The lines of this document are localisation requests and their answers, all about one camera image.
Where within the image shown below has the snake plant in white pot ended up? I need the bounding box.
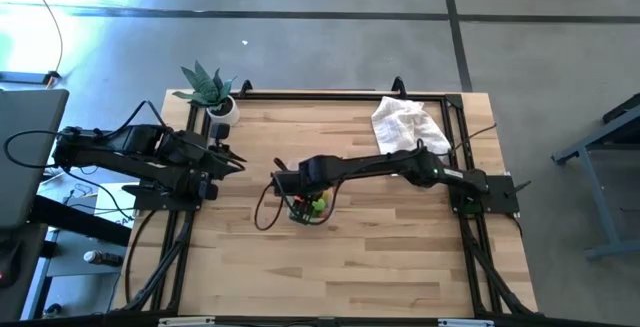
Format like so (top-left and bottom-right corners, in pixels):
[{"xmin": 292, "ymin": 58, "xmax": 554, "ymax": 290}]
[{"xmin": 172, "ymin": 60, "xmax": 241, "ymax": 127}]

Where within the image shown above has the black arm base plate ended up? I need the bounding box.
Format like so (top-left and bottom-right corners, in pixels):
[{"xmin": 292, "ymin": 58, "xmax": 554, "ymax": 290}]
[
  {"xmin": 448, "ymin": 174, "xmax": 533, "ymax": 216},
  {"xmin": 122, "ymin": 181, "xmax": 204, "ymax": 213}
]

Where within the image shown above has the grey side table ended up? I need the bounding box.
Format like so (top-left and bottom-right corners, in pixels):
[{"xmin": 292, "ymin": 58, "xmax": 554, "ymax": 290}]
[{"xmin": 0, "ymin": 88, "xmax": 70, "ymax": 229}]

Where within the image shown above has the white checked cloth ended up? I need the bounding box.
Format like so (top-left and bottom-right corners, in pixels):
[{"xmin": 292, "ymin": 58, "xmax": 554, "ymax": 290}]
[{"xmin": 370, "ymin": 95, "xmax": 453, "ymax": 157}]

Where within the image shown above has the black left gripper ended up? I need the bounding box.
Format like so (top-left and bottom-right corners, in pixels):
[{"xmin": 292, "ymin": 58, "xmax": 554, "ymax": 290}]
[{"xmin": 167, "ymin": 129, "xmax": 248, "ymax": 179}]

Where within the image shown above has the thin floor cable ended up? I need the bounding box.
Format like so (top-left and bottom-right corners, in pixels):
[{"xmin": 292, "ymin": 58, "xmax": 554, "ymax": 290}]
[{"xmin": 19, "ymin": 0, "xmax": 64, "ymax": 76}]

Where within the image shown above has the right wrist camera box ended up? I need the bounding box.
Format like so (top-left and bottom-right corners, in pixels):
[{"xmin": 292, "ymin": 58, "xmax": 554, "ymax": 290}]
[{"xmin": 273, "ymin": 168, "xmax": 301, "ymax": 198}]

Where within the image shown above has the right arm black looped cable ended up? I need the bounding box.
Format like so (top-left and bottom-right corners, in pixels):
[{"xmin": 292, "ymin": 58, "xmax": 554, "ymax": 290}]
[{"xmin": 253, "ymin": 181, "xmax": 289, "ymax": 232}]

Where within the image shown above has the arm thick base cable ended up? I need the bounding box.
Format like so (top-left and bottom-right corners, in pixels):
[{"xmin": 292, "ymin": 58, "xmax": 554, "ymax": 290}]
[
  {"xmin": 451, "ymin": 123, "xmax": 499, "ymax": 152},
  {"xmin": 3, "ymin": 129, "xmax": 69, "ymax": 171}
]

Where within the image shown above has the right arm thick base cable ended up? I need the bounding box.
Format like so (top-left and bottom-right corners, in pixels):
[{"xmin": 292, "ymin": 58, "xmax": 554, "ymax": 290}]
[{"xmin": 451, "ymin": 123, "xmax": 499, "ymax": 152}]

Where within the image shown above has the dark bottle with white cap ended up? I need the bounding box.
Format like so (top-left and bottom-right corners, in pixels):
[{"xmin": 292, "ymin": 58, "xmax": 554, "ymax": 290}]
[{"xmin": 83, "ymin": 249, "xmax": 125, "ymax": 268}]

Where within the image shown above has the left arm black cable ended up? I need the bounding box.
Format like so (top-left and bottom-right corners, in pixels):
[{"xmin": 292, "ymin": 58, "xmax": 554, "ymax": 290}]
[{"xmin": 107, "ymin": 98, "xmax": 169, "ymax": 134}]

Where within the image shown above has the white plastic edge strip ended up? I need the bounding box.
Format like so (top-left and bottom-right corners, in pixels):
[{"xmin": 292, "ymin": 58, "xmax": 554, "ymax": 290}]
[
  {"xmin": 158, "ymin": 316, "xmax": 216, "ymax": 327},
  {"xmin": 438, "ymin": 318, "xmax": 495, "ymax": 327}
]

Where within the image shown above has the black curved table-side cable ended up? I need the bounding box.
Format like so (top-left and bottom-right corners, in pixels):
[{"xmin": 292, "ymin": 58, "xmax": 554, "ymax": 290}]
[{"xmin": 123, "ymin": 209, "xmax": 159, "ymax": 304}]

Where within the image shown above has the clear plastic container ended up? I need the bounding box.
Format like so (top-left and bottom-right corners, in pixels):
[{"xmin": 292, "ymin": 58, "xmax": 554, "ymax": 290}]
[{"xmin": 285, "ymin": 189, "xmax": 335, "ymax": 227}]

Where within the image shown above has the blue-grey metal stand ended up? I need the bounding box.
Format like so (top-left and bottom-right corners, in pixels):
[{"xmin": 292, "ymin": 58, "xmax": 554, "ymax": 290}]
[{"xmin": 551, "ymin": 94, "xmax": 640, "ymax": 261}]

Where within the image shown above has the white paper sheet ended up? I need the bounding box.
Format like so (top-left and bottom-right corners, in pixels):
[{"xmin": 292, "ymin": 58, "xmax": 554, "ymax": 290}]
[{"xmin": 93, "ymin": 182, "xmax": 136, "ymax": 228}]

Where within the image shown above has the left arm thick base cable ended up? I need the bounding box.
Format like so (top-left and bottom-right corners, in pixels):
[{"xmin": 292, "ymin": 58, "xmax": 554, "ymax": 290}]
[{"xmin": 3, "ymin": 129, "xmax": 69, "ymax": 171}]

